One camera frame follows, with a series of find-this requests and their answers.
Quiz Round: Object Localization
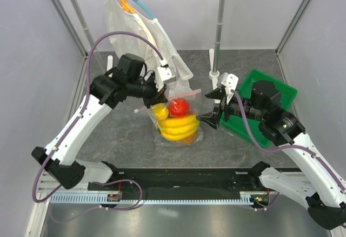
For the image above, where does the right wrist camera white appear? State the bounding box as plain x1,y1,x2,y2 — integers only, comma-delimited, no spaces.
217,73,239,104

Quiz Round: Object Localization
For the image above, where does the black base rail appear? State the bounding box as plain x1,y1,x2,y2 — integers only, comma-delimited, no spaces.
88,167,276,205

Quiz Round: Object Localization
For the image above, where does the green plastic tray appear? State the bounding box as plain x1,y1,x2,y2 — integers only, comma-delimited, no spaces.
221,69,298,148

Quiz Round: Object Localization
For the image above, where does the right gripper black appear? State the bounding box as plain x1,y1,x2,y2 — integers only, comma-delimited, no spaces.
196,86,266,130

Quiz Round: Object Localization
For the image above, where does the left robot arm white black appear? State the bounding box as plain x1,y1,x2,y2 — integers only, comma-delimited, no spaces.
31,54,176,190

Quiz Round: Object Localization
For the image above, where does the white cable duct strip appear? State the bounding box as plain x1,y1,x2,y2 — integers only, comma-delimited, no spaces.
50,193,254,206

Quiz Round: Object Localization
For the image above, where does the red toy tomato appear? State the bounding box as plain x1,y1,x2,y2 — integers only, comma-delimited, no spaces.
168,98,190,118

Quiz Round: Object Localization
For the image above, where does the yellow toy banana bunch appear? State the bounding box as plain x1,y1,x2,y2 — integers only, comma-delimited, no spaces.
158,115,199,141

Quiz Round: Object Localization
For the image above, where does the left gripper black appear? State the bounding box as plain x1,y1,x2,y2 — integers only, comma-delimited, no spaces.
127,71,168,109

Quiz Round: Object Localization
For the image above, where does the yellow toy mango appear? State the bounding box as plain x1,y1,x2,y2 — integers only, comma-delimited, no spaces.
151,103,169,121

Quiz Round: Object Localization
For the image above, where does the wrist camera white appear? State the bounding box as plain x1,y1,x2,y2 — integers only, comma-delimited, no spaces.
155,58,176,91
217,73,239,104

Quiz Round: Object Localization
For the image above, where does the toy pineapple orange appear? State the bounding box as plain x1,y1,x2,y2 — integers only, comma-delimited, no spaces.
180,131,198,145

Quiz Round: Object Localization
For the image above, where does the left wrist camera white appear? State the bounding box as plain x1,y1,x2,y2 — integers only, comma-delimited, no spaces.
155,58,176,91

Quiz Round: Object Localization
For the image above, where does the clear zip top bag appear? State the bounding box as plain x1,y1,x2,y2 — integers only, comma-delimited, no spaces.
134,89,204,147

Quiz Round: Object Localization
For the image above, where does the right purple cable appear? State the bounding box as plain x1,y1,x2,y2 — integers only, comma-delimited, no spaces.
234,90,346,212

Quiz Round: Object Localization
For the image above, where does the white garment on hanger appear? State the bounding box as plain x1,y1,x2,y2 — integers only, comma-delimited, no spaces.
104,0,194,96

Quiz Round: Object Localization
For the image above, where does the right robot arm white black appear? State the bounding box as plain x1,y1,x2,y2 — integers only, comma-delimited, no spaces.
197,80,345,230

